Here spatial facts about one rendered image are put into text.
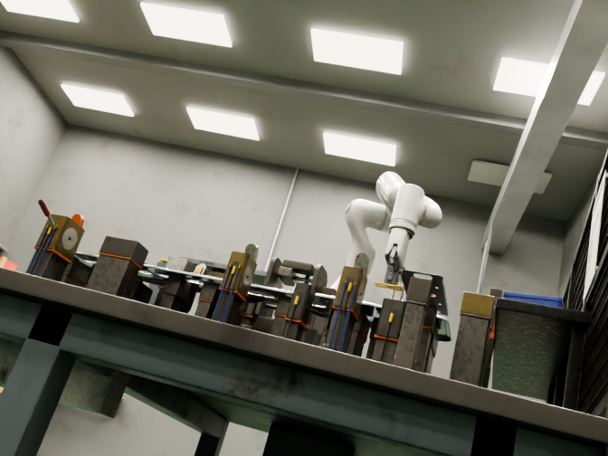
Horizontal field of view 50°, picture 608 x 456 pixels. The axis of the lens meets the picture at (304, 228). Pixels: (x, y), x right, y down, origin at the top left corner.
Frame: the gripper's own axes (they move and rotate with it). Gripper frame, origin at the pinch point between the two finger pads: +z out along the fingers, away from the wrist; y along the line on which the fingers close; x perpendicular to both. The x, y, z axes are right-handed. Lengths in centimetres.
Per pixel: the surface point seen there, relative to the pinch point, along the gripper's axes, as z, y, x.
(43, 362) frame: 57, 78, -45
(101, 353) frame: 53, 76, -35
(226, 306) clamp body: 25, 23, -39
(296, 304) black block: 19.8, 21.1, -19.6
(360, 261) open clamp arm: 2.9, 18.2, -5.8
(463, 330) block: 16.9, 16.7, 25.2
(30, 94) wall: -454, -605, -845
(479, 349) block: 21.1, 16.7, 30.0
